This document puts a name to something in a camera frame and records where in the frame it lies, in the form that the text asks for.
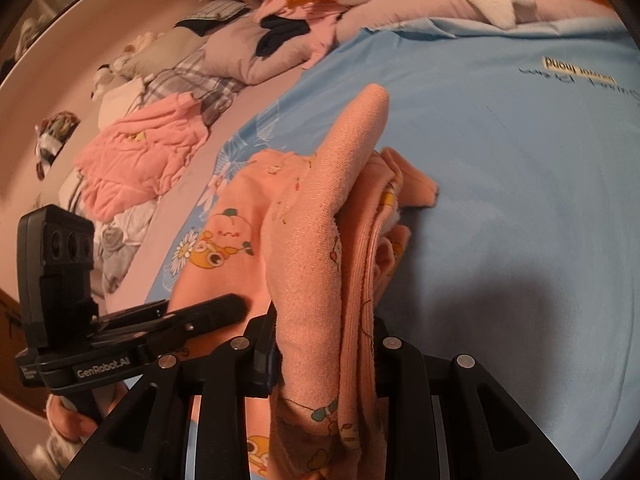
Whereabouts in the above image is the striped blue pillow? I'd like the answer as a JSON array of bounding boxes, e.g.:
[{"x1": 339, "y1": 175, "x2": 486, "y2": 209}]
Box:
[{"x1": 174, "y1": 0, "x2": 253, "y2": 38}]

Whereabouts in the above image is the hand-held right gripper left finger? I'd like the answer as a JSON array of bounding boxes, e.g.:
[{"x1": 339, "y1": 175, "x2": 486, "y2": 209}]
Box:
[{"x1": 60, "y1": 302, "x2": 282, "y2": 480}]

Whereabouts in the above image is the blue floral bed sheet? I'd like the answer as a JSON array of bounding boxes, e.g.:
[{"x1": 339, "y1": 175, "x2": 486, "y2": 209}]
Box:
[{"x1": 160, "y1": 16, "x2": 640, "y2": 480}]

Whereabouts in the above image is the orange cartoon print garment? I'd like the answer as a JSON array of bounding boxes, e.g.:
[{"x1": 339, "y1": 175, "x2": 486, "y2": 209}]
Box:
[{"x1": 167, "y1": 82, "x2": 441, "y2": 480}]

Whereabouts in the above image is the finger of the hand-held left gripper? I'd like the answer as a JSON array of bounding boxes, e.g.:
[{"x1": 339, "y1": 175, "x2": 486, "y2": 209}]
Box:
[{"x1": 150, "y1": 294, "x2": 249, "y2": 336}]

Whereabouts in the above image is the dark patterned plush toy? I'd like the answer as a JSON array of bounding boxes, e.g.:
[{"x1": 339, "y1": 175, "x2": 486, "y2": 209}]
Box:
[{"x1": 34, "y1": 112, "x2": 82, "y2": 181}]

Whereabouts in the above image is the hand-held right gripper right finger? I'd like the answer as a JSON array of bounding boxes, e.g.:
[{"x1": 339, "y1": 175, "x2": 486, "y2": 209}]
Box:
[{"x1": 371, "y1": 317, "x2": 582, "y2": 480}]

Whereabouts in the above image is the dark navy garment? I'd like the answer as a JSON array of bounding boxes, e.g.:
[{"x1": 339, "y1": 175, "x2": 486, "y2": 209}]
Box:
[{"x1": 255, "y1": 14, "x2": 313, "y2": 58}]

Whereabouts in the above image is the grey white clothes pile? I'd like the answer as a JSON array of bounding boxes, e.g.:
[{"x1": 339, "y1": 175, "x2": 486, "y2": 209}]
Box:
[{"x1": 59, "y1": 167, "x2": 163, "y2": 293}]

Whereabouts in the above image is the person's left hand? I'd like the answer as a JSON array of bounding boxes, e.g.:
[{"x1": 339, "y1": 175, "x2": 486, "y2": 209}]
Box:
[{"x1": 45, "y1": 382, "x2": 128, "y2": 442}]

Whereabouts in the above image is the light pink garment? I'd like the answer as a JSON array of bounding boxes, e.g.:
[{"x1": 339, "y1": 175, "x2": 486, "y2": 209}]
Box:
[{"x1": 252, "y1": 0, "x2": 351, "y2": 72}]

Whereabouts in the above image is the beige pillow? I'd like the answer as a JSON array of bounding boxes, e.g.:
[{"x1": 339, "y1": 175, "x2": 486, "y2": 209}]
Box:
[{"x1": 202, "y1": 7, "x2": 321, "y2": 86}]

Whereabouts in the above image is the pink fleece garment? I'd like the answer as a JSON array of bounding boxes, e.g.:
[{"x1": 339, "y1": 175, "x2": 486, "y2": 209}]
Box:
[{"x1": 74, "y1": 92, "x2": 210, "y2": 222}]

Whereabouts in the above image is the small white plush toy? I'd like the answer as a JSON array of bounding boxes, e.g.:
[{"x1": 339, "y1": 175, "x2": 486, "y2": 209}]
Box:
[{"x1": 90, "y1": 32, "x2": 161, "y2": 101}]

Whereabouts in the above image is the plaid grey pillow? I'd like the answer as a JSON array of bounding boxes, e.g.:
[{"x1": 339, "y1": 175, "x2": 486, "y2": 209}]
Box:
[{"x1": 127, "y1": 47, "x2": 248, "y2": 128}]

